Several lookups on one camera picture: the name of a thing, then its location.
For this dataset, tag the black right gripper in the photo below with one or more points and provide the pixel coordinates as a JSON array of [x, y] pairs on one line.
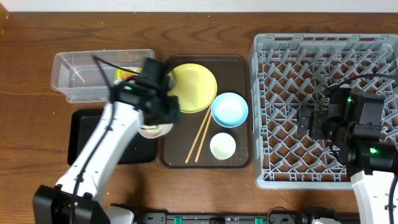
[[318, 117]]

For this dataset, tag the dark brown serving tray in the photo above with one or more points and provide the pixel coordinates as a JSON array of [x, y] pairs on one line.
[[215, 128]]

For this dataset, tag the white bowl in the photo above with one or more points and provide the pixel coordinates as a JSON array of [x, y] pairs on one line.
[[152, 132]]

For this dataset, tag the light blue bowl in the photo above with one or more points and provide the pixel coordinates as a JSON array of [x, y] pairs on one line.
[[229, 110]]

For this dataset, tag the black waste tray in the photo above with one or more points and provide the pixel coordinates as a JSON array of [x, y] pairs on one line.
[[83, 123]]

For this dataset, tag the clear plastic waste bin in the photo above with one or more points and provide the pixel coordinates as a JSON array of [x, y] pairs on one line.
[[76, 75]]

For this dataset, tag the wooden chopstick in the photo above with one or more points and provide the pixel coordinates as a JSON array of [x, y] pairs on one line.
[[197, 135], [203, 138]]

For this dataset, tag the green orange snack wrapper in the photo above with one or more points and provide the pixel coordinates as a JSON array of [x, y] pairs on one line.
[[122, 75]]

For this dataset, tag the small white cup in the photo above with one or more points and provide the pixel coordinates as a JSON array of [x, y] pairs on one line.
[[222, 146]]

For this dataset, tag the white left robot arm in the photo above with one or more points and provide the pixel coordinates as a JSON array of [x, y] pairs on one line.
[[77, 195]]

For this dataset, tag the grey dishwasher rack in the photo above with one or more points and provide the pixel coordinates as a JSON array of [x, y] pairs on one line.
[[287, 71]]

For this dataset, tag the yellow plate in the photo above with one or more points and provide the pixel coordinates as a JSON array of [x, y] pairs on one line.
[[194, 85]]

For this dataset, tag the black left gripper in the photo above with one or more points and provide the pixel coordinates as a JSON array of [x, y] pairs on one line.
[[175, 114]]

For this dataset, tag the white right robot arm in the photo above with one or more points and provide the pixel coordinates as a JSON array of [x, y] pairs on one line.
[[374, 192]]

